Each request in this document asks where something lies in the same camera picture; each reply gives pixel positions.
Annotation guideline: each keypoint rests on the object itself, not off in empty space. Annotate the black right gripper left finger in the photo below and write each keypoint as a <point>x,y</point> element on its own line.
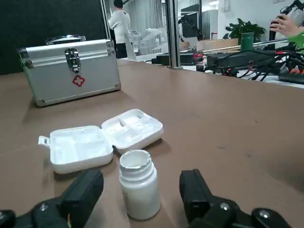
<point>80,190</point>

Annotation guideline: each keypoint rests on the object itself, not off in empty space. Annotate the silver aluminium medicine case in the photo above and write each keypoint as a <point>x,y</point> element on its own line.
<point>59,90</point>

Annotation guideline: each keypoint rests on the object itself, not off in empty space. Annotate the green potted plant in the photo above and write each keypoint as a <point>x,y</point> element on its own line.
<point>247,27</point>

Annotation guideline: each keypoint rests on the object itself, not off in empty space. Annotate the person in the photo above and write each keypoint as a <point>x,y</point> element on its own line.
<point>120,23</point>

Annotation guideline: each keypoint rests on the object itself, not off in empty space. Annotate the small white medicine bottle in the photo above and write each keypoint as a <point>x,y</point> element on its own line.
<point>140,194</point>

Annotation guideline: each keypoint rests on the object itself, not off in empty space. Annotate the aluminium post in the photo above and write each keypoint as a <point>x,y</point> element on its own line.
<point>173,35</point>

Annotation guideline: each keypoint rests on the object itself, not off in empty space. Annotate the long black power strip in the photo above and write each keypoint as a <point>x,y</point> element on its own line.
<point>237,59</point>

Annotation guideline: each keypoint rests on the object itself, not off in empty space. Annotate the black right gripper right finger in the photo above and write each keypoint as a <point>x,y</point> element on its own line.
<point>197,197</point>

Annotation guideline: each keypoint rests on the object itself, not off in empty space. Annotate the white open pill box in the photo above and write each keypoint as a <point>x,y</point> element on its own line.
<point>83,152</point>

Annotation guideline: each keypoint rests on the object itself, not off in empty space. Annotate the brown cardboard box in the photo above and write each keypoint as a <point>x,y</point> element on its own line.
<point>218,44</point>

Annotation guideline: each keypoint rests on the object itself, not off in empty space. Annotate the black monitor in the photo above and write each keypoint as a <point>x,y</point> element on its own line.
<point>190,21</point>

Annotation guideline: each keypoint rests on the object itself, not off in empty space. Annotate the green cup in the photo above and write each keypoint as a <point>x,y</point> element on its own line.
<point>247,42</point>

